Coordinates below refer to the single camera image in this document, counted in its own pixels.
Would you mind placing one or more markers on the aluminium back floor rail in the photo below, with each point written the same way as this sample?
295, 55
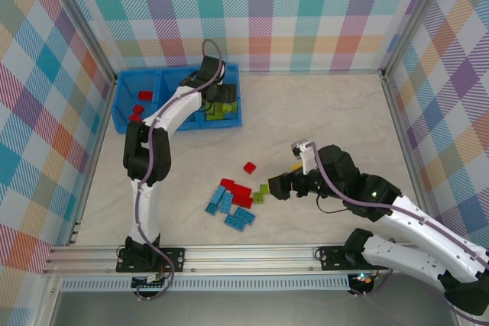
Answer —
305, 72

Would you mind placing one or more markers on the aluminium slotted mounting rail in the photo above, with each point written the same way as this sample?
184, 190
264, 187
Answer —
248, 259

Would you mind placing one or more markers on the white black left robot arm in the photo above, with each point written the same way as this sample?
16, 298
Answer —
143, 207

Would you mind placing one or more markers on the green circuit board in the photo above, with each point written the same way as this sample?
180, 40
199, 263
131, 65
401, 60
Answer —
151, 282

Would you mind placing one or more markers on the aluminium side floor rail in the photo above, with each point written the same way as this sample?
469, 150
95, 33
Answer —
401, 131
94, 158

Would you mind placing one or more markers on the small lit circuit board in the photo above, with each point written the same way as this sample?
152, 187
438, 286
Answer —
364, 279

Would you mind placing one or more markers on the small red lego brick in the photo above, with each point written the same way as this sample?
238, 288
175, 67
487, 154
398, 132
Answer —
250, 168

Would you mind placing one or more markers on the aluminium upright frame post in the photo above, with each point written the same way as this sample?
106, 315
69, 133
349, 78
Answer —
85, 24
414, 17

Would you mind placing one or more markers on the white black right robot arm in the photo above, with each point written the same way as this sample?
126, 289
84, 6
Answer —
405, 261

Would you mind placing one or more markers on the green lego brick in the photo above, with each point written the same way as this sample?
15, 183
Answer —
214, 115
259, 197
218, 106
230, 107
264, 189

